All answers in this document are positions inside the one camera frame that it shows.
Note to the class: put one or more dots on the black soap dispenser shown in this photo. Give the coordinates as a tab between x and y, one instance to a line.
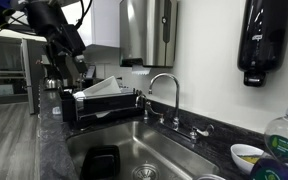
263	40

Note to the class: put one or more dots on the steel paper towel dispenser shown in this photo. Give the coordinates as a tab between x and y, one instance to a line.
148	30

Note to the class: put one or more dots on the white upper cabinet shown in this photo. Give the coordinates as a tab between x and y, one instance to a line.
101	25

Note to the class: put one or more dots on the black plastic tray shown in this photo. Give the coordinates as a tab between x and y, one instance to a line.
101	163

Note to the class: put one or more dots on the dark blue soap bottle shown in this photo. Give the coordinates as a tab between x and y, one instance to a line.
269	169

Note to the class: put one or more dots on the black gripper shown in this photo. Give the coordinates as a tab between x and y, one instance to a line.
66	41

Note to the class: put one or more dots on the black dish rack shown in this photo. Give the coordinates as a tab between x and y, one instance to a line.
80	113

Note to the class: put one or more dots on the white square plate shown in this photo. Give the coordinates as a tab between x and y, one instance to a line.
107	86

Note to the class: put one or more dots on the stainless steel sink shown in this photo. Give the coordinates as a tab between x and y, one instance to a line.
145	154

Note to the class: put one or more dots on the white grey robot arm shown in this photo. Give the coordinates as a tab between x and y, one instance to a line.
44	18

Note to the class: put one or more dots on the white bowl with sponge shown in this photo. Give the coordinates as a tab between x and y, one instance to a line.
245	156

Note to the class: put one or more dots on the steel kettle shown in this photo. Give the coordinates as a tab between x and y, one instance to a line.
52	83

